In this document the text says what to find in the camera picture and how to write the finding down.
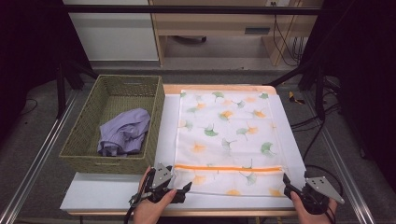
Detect purple garment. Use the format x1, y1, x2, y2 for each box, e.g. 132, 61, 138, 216
96, 107, 152, 158

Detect black horizontal bar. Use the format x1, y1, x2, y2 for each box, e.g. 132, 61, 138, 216
60, 4, 325, 16

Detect black curtain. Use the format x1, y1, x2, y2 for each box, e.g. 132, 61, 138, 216
298, 0, 396, 190
0, 0, 92, 141

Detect white cabinet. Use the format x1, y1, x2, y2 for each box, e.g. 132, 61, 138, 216
62, 0, 160, 62

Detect wooden desk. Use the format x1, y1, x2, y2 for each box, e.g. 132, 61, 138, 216
148, 0, 325, 67

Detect looped black floor cable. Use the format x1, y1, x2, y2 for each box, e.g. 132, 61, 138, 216
303, 120, 344, 195

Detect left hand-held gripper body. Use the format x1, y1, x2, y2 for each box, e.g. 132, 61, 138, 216
129, 161, 180, 208

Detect black metal stand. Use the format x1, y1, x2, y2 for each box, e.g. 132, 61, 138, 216
267, 59, 328, 121
55, 59, 99, 119

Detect aluminium rail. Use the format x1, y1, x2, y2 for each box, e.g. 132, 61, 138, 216
303, 91, 376, 224
0, 90, 78, 224

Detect green woven basket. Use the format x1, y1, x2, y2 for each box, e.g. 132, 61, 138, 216
59, 74, 166, 175

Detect person's left hand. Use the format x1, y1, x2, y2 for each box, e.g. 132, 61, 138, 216
133, 167, 177, 224

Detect leaf-print mesh laundry bag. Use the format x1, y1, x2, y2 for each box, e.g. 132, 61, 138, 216
172, 89, 289, 198

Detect hanging black cables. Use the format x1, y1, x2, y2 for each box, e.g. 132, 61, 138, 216
272, 13, 304, 67

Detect yellow and black tool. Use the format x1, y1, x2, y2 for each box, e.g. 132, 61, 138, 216
288, 91, 306, 105

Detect bundle of black floor cables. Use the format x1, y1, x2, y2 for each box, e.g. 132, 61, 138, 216
290, 102, 342, 133

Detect left hand-held gripper cable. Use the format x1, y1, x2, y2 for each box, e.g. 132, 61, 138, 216
123, 194, 148, 224

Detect person's right hand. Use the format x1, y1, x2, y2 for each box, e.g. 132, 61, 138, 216
289, 190, 339, 224

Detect thin black floor cable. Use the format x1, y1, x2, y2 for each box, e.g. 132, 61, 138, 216
18, 98, 39, 118

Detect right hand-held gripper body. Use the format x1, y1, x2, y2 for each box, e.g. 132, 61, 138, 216
293, 175, 346, 216

